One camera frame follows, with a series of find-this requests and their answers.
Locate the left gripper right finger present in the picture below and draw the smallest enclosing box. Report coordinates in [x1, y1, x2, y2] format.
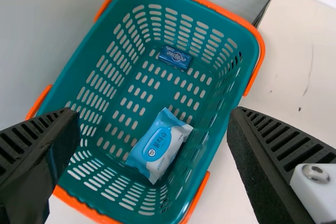
[226, 106, 336, 224]

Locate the small blue tin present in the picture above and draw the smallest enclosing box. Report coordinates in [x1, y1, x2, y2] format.
[158, 45, 195, 71]

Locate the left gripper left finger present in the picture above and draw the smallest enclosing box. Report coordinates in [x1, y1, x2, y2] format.
[0, 107, 81, 224]

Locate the teal shopping basket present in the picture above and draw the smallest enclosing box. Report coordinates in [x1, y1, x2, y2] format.
[25, 0, 266, 224]

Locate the wet wipes pack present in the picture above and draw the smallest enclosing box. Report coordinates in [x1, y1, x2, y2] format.
[125, 107, 194, 186]

